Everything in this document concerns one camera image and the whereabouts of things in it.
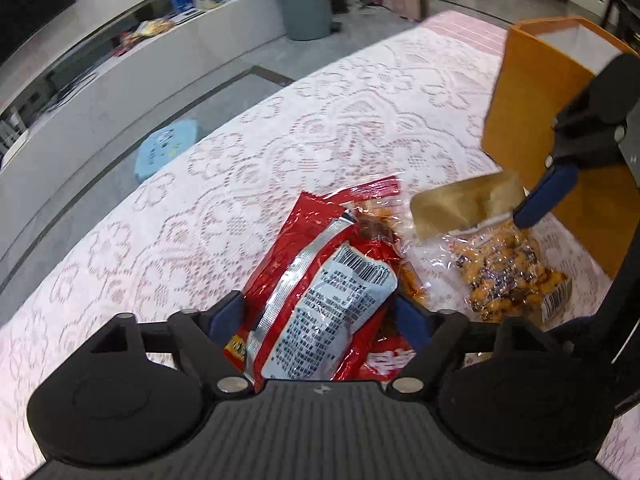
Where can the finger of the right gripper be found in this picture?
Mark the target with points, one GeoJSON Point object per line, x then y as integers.
{"type": "Point", "coordinates": [553, 186]}
{"type": "Point", "coordinates": [611, 335]}

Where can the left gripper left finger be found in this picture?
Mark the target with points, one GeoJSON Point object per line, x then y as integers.
{"type": "Point", "coordinates": [200, 337]}

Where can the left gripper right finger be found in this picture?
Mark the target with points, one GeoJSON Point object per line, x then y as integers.
{"type": "Point", "coordinates": [436, 338]}

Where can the gold clear nut bag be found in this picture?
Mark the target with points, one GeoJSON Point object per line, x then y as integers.
{"type": "Point", "coordinates": [470, 257]}

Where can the red silver snack bag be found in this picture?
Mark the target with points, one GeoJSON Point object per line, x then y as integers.
{"type": "Point", "coordinates": [317, 299]}

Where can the red spicy strip packet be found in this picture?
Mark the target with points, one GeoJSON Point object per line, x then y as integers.
{"type": "Point", "coordinates": [389, 352]}

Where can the orange cardboard box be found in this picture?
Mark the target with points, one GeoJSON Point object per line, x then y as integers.
{"type": "Point", "coordinates": [546, 62]}

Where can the pink lace tablecloth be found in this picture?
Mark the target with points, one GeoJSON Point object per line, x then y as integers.
{"type": "Point", "coordinates": [412, 106]}

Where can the blue plastic stool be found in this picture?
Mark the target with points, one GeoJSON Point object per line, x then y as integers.
{"type": "Point", "coordinates": [163, 146]}

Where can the pink space heater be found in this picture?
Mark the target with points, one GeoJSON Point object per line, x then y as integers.
{"type": "Point", "coordinates": [412, 10]}

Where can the grey tv console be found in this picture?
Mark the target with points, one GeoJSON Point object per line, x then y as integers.
{"type": "Point", "coordinates": [120, 92]}

